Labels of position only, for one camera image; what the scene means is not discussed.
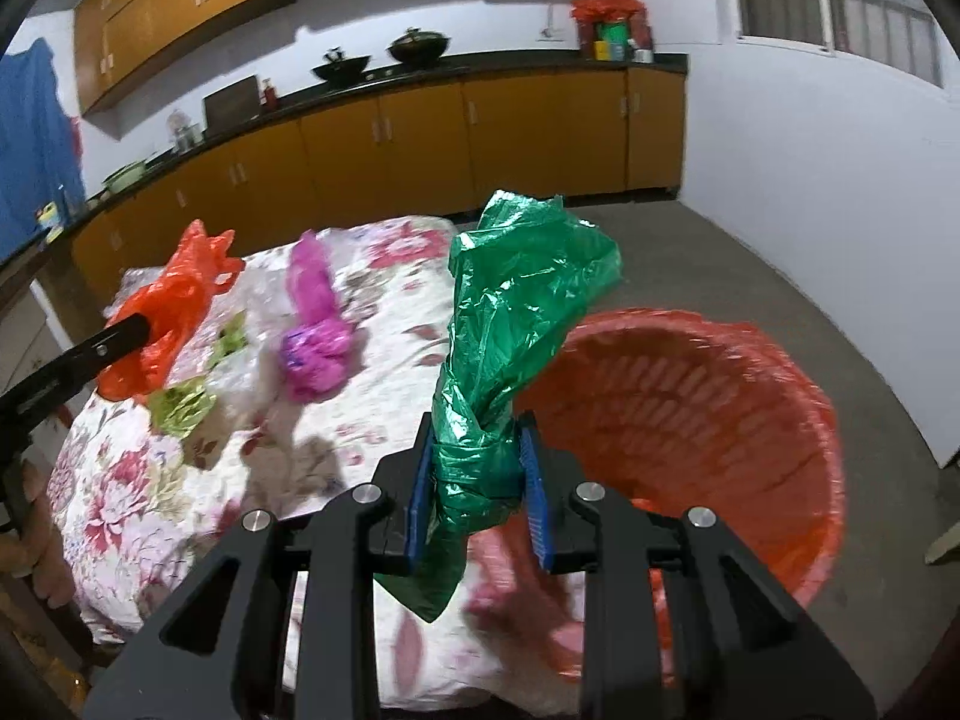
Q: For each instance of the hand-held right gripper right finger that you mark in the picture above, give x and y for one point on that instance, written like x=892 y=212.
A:
x=536 y=510

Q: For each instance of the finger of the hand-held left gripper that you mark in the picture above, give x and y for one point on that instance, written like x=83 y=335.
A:
x=82 y=360

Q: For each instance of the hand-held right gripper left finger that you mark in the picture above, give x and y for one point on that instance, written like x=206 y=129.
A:
x=420 y=502

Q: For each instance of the yellow-green wrapper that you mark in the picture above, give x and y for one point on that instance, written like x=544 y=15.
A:
x=232 y=337
x=180 y=405

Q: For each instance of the orange plastic bag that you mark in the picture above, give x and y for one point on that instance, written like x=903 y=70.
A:
x=180 y=292

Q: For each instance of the clear plastic bag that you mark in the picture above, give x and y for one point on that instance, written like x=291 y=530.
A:
x=251 y=390

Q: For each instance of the red plastic basket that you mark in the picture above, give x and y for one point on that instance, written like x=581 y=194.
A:
x=675 y=405

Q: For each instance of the magenta plastic bag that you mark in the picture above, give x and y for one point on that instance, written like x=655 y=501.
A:
x=315 y=345

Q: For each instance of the green plastic bag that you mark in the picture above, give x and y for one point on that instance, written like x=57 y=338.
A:
x=510 y=292

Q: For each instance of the person's left hand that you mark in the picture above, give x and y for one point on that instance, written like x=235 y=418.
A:
x=41 y=570

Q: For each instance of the floral tablecloth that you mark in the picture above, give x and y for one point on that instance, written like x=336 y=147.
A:
x=150 y=510

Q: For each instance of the yellow detergent bottle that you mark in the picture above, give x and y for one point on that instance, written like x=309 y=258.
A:
x=50 y=215

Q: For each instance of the green basin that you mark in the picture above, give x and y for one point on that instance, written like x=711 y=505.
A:
x=124 y=176

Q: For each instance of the blue cloth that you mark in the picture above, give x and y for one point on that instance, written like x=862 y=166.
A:
x=34 y=150

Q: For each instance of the glass jar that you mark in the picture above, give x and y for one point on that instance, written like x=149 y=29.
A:
x=184 y=129

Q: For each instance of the wooden cutting board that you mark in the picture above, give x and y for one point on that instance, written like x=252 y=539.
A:
x=231 y=103

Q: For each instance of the red bottle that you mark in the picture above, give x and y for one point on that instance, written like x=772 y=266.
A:
x=268 y=96

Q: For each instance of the wooden base cabinets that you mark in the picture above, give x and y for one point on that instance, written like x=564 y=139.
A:
x=420 y=142

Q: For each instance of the black kitchen countertop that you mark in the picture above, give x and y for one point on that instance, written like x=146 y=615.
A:
x=510 y=62

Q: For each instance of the black wok with lid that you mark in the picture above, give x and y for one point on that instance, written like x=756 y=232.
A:
x=416 y=49

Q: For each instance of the green container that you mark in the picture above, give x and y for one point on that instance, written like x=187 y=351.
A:
x=613 y=34

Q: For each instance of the red plastic bag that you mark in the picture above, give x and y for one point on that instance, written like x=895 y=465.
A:
x=607 y=9

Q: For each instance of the wooden wall cabinets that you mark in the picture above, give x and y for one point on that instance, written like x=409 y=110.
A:
x=150 y=22

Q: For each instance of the wall socket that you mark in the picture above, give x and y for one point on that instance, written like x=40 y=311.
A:
x=550 y=34

